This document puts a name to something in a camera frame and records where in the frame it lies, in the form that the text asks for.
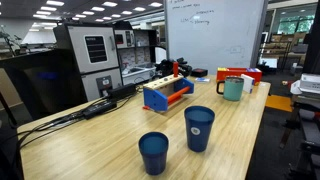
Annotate blue wooden toy toolbox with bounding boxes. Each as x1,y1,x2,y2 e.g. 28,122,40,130
142,73,195,113

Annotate white plastic bin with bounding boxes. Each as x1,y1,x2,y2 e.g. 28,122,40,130
121,65,157,86

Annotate black power adapter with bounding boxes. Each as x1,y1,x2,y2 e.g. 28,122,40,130
107,82,138,100

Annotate small black box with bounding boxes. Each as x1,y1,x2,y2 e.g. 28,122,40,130
191,67,209,78

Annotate small blue white card box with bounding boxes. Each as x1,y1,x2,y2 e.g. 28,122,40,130
194,77,211,84

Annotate black shelf unit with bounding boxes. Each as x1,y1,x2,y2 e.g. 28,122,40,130
114,28,158,69

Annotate tall blue cup with sticker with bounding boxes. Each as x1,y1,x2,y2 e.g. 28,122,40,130
183,105,216,154

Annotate black power brick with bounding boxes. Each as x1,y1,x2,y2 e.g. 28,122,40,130
82,98,118,120

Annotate short blue plastic cup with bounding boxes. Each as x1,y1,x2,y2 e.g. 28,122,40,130
138,131,170,177

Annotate long red box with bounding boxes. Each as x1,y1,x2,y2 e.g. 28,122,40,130
216,67,263,86

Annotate white cabinet machine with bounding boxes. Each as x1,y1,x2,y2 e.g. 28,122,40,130
53,23,124,103

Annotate whiteboard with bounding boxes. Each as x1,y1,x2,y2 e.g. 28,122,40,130
163,0,269,76

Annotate black monitor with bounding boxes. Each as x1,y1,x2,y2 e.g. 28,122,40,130
0,48,89,122

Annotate orange floor mat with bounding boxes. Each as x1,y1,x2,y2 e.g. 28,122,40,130
265,94,294,113

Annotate storage rack with cardboard boxes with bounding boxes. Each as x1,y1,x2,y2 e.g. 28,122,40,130
259,31,309,68

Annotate white printer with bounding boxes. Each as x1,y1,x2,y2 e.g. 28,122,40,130
289,73,320,96

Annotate black metal stand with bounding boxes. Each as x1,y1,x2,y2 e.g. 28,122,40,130
279,94,320,180

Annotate black camera equipment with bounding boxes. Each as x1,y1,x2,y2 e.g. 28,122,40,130
154,57,194,79

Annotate teal mug with black handle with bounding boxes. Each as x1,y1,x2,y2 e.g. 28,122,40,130
216,75,245,102

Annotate black cable bundle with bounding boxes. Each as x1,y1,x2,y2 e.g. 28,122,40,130
14,109,86,149

